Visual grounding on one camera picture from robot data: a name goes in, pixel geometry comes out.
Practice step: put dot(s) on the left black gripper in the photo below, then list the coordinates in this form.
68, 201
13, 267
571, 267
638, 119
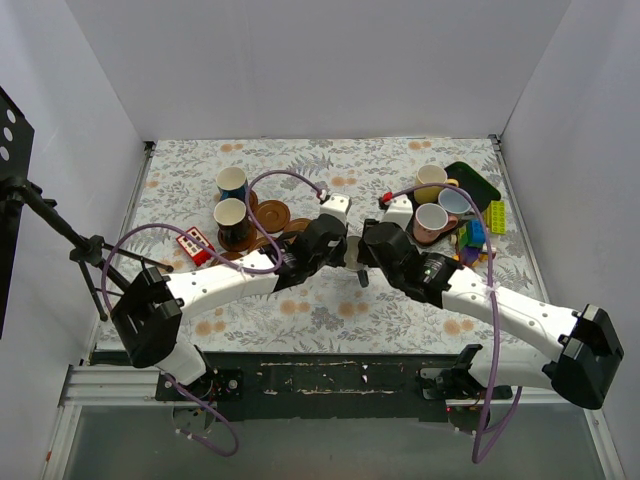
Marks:
339, 245

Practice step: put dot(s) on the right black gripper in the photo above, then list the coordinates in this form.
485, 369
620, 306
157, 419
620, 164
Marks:
366, 245

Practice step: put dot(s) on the green mug back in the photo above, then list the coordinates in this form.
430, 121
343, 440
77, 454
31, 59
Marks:
352, 263

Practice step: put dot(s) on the cream mug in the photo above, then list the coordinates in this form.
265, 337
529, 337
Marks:
430, 179

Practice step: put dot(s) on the dark wooden coaster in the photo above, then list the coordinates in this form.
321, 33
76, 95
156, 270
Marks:
231, 256

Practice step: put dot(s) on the black mug white inside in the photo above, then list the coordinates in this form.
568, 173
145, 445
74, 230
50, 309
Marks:
232, 219

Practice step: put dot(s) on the blue mug white inside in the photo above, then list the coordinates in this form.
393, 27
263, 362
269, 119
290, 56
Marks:
232, 183

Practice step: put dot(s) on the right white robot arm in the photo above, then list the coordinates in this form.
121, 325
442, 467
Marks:
574, 353

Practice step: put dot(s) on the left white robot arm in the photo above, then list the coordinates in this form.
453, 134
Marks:
149, 314

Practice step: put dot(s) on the pink floral mug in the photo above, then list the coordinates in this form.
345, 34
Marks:
430, 221

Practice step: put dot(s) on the light blue mug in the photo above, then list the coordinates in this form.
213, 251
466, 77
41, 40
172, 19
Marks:
454, 202

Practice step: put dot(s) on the colourful toy pile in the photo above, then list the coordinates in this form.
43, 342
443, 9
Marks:
471, 256

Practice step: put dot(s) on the blue toy block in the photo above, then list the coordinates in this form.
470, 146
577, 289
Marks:
475, 234

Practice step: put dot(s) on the black tray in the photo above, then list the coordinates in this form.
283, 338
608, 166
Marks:
479, 189

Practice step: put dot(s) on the yellow green toy block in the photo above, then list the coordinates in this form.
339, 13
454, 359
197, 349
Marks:
495, 217

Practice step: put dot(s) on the red toy brick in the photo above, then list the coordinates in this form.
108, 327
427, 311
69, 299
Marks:
196, 245

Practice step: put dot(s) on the floral table mat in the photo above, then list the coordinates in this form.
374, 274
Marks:
330, 312

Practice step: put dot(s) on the black tripod stand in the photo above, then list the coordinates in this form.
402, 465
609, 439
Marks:
87, 251

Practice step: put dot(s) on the black perforated panel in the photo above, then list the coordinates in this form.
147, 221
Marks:
16, 147

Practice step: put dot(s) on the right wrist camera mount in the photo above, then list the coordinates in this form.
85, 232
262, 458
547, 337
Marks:
399, 209

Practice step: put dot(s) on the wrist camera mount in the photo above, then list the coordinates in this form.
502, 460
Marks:
399, 209
336, 205

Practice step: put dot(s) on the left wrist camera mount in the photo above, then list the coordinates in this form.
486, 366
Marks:
336, 205

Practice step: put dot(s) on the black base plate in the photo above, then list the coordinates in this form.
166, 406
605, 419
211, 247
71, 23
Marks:
266, 386

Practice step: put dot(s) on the aluminium frame rail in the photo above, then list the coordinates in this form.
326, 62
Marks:
111, 426

